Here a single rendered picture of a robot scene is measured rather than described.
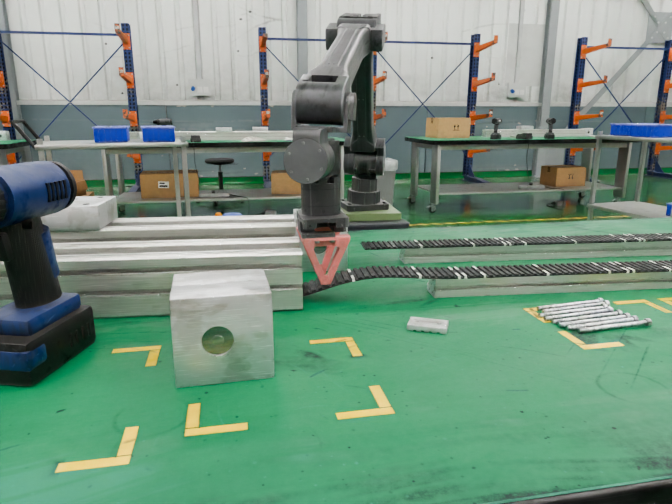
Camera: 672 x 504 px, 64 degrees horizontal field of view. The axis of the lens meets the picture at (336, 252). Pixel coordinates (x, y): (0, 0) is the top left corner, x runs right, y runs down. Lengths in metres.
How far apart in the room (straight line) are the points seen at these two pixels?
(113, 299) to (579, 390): 0.58
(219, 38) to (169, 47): 0.71
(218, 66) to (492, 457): 8.14
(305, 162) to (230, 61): 7.77
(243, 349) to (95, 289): 0.28
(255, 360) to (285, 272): 0.20
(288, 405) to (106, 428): 0.16
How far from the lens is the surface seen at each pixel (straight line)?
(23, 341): 0.63
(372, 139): 1.34
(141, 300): 0.78
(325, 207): 0.76
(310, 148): 0.68
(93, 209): 0.96
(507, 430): 0.52
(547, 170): 6.89
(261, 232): 0.92
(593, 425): 0.55
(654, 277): 0.98
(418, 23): 9.00
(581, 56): 9.75
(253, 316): 0.55
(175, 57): 8.46
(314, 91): 0.75
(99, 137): 3.85
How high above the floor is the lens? 1.05
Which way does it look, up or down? 15 degrees down
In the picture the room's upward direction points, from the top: straight up
